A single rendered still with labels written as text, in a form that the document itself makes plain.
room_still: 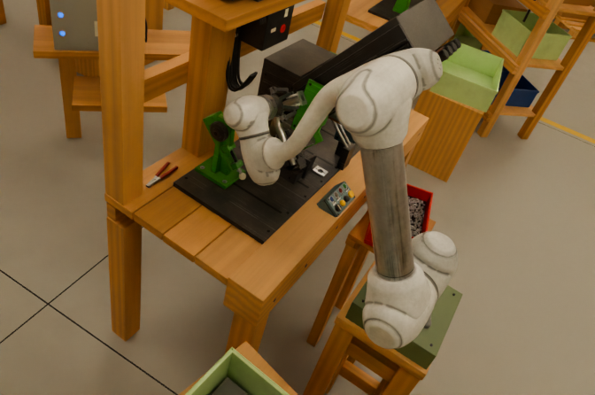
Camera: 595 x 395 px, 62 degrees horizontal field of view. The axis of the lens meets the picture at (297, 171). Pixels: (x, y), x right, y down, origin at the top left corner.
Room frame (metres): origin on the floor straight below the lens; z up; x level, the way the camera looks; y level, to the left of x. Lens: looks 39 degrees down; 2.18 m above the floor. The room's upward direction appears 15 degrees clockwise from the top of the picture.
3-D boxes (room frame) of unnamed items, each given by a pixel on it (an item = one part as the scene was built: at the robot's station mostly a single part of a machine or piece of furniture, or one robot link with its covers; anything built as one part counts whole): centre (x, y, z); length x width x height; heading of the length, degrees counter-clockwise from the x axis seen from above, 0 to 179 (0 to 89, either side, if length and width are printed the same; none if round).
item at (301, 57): (1.91, 0.11, 1.07); 0.30 x 0.18 x 0.34; 157
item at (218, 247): (1.76, 0.02, 0.44); 1.49 x 0.70 x 0.88; 157
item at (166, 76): (1.90, 0.36, 1.23); 1.30 x 0.05 x 0.09; 157
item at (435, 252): (1.07, -0.45, 1.10); 0.18 x 0.16 x 0.22; 156
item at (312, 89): (1.66, 0.00, 1.17); 0.13 x 0.12 x 0.20; 157
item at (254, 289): (1.65, -0.23, 0.82); 1.50 x 0.14 x 0.15; 157
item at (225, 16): (1.86, 0.26, 1.52); 0.90 x 0.25 x 0.04; 157
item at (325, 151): (1.76, 0.02, 0.89); 1.10 x 0.42 x 0.02; 157
